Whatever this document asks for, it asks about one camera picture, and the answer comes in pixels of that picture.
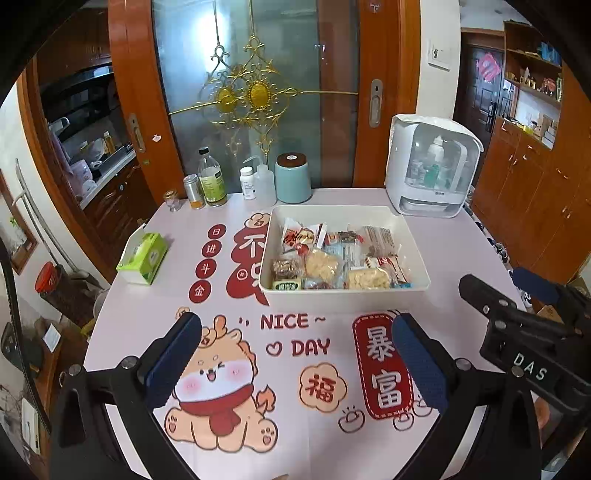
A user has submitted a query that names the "white plastic storage bin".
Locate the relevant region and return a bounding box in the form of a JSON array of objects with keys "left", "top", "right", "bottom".
[{"left": 257, "top": 204, "right": 431, "bottom": 315}]

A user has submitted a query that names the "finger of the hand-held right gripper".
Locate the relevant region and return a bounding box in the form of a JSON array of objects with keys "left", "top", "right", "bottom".
[
  {"left": 458, "top": 274, "right": 533, "bottom": 325},
  {"left": 511, "top": 267, "right": 591, "bottom": 325}
]

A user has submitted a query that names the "green tissue box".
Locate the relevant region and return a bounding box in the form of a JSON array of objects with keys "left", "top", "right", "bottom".
[{"left": 115, "top": 232, "right": 169, "bottom": 286}]

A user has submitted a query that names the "glass sliding door gold ornament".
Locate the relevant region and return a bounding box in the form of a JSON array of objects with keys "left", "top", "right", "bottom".
[{"left": 107, "top": 0, "right": 422, "bottom": 205}]

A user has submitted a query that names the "red lidded jar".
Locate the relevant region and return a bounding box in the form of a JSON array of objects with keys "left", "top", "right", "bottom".
[{"left": 35, "top": 261, "right": 64, "bottom": 295}]

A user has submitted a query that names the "grey long-handled tool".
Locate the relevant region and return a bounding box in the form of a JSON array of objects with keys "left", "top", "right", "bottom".
[{"left": 13, "top": 158, "right": 82, "bottom": 278}]

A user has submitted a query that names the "dark entry door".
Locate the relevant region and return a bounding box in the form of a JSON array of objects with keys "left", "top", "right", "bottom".
[{"left": 454, "top": 29, "right": 507, "bottom": 140}]

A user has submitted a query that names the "black range hood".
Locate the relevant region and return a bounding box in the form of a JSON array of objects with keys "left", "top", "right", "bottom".
[{"left": 39, "top": 64, "right": 117, "bottom": 108}]

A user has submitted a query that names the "clear printed snack packet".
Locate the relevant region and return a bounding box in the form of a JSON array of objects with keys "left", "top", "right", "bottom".
[{"left": 359, "top": 226, "right": 398, "bottom": 257}]

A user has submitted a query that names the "metal door handle plate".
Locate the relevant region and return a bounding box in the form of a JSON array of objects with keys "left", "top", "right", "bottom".
[
  {"left": 127, "top": 113, "right": 147, "bottom": 153},
  {"left": 369, "top": 78, "right": 383, "bottom": 129}
]

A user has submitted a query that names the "white baby bottle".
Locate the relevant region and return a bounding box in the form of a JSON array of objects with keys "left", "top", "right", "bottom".
[{"left": 427, "top": 133, "right": 447, "bottom": 163}]

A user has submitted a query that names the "clear red-edged snack packet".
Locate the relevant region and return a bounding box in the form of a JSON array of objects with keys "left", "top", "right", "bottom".
[{"left": 366, "top": 256, "right": 412, "bottom": 285}]

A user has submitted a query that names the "white foil snack packet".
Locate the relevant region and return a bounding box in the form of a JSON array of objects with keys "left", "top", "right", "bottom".
[{"left": 281, "top": 218, "right": 327, "bottom": 255}]

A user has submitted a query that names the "wall switch panel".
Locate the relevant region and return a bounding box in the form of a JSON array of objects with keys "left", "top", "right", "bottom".
[{"left": 427, "top": 38, "right": 452, "bottom": 71}]

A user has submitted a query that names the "wooden picture frame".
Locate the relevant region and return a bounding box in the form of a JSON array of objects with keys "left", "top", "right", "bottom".
[{"left": 0, "top": 170, "right": 41, "bottom": 276}]

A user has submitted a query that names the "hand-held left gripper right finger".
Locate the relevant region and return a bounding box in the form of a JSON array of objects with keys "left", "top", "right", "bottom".
[{"left": 392, "top": 311, "right": 542, "bottom": 480}]

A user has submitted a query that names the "mixed nuts snack packet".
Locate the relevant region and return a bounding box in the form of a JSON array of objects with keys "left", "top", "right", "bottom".
[{"left": 272, "top": 257, "right": 306, "bottom": 280}]

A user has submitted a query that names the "metal can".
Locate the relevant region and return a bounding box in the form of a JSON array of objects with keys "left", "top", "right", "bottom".
[{"left": 183, "top": 174, "right": 206, "bottom": 210}]

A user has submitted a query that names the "pink printed tablecloth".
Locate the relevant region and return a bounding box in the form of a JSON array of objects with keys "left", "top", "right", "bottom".
[{"left": 83, "top": 187, "right": 542, "bottom": 480}]

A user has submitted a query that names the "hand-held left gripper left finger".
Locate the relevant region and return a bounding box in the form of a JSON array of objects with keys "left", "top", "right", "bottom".
[{"left": 48, "top": 311, "right": 204, "bottom": 480}]

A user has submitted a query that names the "wooden shelf cabinet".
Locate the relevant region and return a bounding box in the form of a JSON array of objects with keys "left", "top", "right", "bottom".
[{"left": 470, "top": 20, "right": 591, "bottom": 288}]

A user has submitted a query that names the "white countertop storage cabinet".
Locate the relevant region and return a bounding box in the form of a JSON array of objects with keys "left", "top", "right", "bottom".
[{"left": 384, "top": 113, "right": 485, "bottom": 218}]

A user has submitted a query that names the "pink door decoration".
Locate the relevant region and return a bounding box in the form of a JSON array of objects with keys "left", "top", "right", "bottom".
[{"left": 476, "top": 52, "right": 502, "bottom": 84}]

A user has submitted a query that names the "white pill bottle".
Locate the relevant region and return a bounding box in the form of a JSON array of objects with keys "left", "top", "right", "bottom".
[{"left": 239, "top": 165, "right": 257, "bottom": 201}]

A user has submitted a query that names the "yellow cracker snack packet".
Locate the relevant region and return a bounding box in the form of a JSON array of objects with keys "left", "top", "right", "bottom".
[
  {"left": 346, "top": 270, "right": 393, "bottom": 291},
  {"left": 304, "top": 249, "right": 343, "bottom": 282}
]

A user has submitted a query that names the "glass bottle green label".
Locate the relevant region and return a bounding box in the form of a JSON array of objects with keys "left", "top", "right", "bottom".
[{"left": 197, "top": 146, "right": 228, "bottom": 208}]

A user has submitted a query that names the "light blue snack packet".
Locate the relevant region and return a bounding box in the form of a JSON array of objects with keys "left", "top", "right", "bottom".
[{"left": 323, "top": 244, "right": 366, "bottom": 269}]

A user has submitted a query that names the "teal canister brown lid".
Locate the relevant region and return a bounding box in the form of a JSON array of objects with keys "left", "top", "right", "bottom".
[{"left": 274, "top": 152, "right": 313, "bottom": 205}]

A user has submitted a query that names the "white squeeze bottle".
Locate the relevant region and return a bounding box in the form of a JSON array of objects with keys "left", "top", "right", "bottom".
[{"left": 242, "top": 155, "right": 277, "bottom": 208}]

